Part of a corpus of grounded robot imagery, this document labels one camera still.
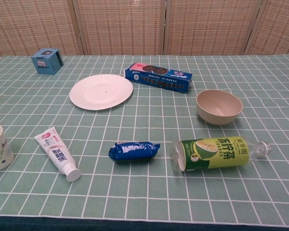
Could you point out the green label tea bottle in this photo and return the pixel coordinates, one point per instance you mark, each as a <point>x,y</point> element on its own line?
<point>219,154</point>

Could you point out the white paper cup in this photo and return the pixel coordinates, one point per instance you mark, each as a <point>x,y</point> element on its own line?
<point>0,154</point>

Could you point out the white toothpaste tube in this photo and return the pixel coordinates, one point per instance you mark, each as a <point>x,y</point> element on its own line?
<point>57,151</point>

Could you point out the small blue cube box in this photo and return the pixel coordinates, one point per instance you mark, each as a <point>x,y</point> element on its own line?
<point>44,63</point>

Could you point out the blue snack packet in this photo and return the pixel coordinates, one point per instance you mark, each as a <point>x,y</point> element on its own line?
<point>132,151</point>

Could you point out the green checked tablecloth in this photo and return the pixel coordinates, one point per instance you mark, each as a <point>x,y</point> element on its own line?
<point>144,192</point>

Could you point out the white round plate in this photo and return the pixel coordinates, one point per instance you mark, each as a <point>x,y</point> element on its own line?
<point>101,92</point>

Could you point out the beige plastic bowl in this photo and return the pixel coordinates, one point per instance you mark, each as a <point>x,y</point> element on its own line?
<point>219,106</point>

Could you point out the blue cookie box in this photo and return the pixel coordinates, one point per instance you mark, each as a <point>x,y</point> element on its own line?
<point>159,78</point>

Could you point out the bamboo folding screen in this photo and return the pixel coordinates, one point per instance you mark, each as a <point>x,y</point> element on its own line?
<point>120,24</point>

